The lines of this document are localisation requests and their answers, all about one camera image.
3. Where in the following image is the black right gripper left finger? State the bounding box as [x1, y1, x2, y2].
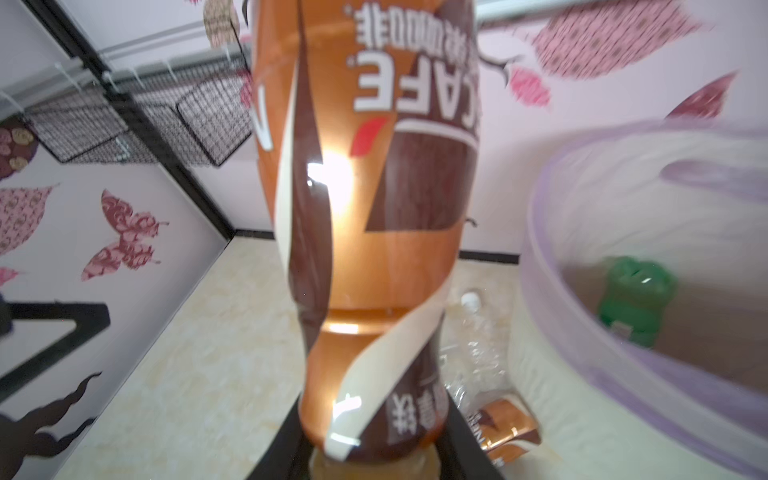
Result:
[246, 399, 312, 480]

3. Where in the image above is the orange Nescafe coffee bottle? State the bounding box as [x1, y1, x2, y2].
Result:
[242, 1, 480, 479]

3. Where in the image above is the black wire mesh basket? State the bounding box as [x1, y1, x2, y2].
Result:
[22, 55, 251, 168]

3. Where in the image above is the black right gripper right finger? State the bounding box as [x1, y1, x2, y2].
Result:
[435, 400, 504, 480]

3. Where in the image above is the black corner frame post left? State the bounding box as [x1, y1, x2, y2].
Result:
[23, 0, 236, 241]

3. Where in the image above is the green plastic soda bottle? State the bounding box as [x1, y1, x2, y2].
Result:
[598, 256, 677, 349]

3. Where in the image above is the crushed orange coffee bottle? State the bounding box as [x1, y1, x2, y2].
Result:
[467, 394, 542, 468]

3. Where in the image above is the clear bottle with white cap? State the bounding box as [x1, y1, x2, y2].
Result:
[439, 289, 511, 413]

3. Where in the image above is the white bin with purple liner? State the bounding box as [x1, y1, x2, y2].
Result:
[510, 120, 767, 479]

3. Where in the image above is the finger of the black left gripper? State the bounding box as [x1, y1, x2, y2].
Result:
[1, 301, 111, 402]

